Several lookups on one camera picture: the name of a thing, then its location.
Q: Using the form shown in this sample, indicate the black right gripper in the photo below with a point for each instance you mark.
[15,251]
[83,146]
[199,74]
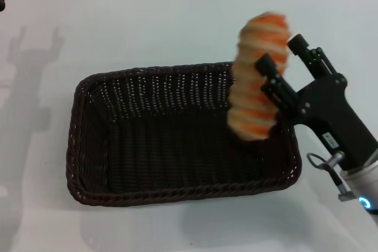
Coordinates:
[327,107]

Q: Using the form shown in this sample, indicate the orange striped bread roll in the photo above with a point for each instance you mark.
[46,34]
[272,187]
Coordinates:
[257,57]

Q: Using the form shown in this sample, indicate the dark brown woven basket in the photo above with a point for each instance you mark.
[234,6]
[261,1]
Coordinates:
[165,145]

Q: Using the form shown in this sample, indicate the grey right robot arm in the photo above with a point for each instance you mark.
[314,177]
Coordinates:
[364,187]

